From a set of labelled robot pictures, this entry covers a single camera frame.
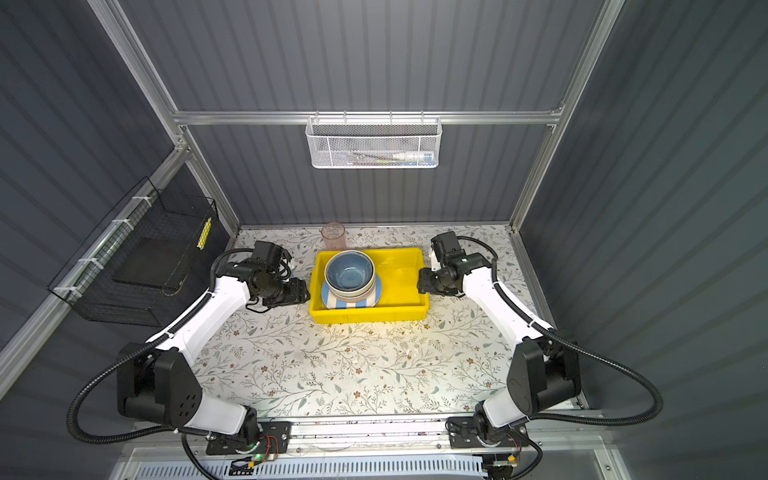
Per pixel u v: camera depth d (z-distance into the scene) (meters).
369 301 0.94
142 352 0.42
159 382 0.42
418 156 0.88
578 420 0.46
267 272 0.65
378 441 0.74
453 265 0.60
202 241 0.82
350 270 0.94
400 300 1.00
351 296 0.88
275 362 0.87
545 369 0.43
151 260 0.76
